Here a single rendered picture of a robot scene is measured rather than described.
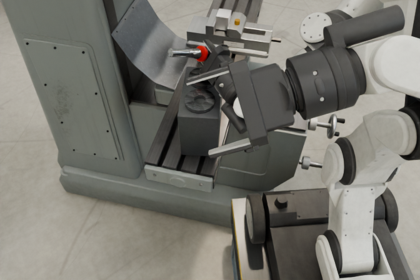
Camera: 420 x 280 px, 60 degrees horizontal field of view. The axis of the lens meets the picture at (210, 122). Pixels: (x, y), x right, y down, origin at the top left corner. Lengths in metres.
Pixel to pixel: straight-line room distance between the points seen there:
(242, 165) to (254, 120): 1.34
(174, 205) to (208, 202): 0.19
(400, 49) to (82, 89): 1.34
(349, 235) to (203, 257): 0.95
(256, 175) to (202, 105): 0.87
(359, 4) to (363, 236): 0.72
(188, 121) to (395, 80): 0.68
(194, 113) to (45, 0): 0.68
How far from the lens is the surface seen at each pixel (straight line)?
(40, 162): 2.54
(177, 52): 1.02
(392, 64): 0.49
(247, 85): 0.48
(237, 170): 1.85
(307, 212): 1.51
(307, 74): 0.48
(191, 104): 1.05
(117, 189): 2.09
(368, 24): 0.52
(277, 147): 1.64
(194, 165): 1.16
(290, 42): 3.24
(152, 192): 2.01
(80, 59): 1.51
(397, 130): 0.83
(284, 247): 1.46
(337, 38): 0.51
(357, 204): 1.25
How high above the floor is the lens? 1.90
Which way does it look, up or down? 49 degrees down
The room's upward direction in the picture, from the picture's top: straight up
